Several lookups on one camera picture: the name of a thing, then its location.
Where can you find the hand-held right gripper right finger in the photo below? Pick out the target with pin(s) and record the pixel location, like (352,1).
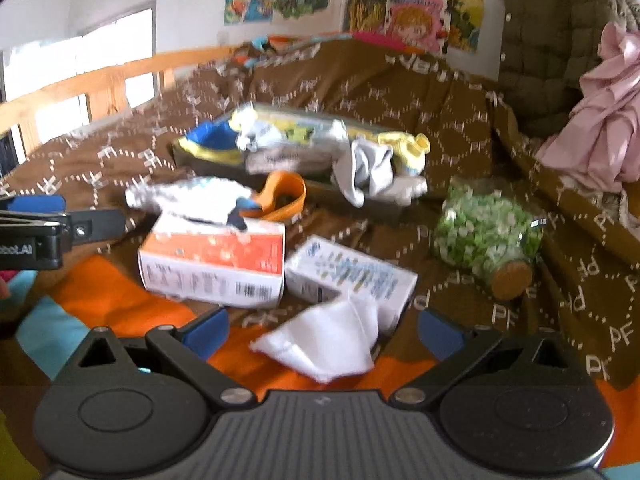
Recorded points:
(440,335)

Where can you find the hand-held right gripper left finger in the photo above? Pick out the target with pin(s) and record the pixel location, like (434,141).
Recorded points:
(207,335)

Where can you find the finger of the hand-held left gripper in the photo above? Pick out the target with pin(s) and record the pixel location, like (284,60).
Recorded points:
(97,230)
(37,203)

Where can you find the white plastic bag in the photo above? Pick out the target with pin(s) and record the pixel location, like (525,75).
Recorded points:
(190,197)

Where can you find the plain white cloth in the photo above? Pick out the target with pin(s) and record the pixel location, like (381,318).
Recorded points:
(320,345)

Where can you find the blue yellow-trimmed sock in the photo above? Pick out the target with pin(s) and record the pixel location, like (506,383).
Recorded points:
(215,142)

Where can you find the grey and white sock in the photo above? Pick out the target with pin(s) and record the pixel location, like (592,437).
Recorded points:
(365,170)

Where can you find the white and pale blue sock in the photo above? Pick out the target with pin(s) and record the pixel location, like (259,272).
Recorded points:
(255,132)

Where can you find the yellow sock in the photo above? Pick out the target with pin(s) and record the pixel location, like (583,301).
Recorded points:
(407,150)

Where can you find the painted storage box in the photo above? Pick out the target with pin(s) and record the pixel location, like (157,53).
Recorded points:
(310,125)

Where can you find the orange and teal bedsheet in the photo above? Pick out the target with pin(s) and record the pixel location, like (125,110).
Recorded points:
(125,305)

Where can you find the orange and white carton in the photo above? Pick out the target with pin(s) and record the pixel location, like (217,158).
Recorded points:
(220,250)

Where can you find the green patterned cork-lidded jar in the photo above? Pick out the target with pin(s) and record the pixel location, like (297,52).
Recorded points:
(480,230)

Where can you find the white and blue carton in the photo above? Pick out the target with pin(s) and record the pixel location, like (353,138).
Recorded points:
(345,270)

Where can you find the bright window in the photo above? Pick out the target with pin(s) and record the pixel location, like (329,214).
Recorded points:
(115,35)

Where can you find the brown patterned blanket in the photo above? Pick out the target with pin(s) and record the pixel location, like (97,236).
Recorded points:
(400,90)

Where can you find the pink crumpled cloth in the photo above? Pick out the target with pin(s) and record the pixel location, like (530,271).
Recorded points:
(605,130)

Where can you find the pink blond figure poster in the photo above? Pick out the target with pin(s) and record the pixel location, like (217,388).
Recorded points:
(417,22)

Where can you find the olive puffer jacket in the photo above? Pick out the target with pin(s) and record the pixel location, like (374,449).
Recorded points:
(545,35)

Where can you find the dark orange fish painting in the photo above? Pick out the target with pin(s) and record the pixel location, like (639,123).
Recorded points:
(365,0)

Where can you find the wooden bed rail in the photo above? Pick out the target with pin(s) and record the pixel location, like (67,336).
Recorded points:
(75,85)

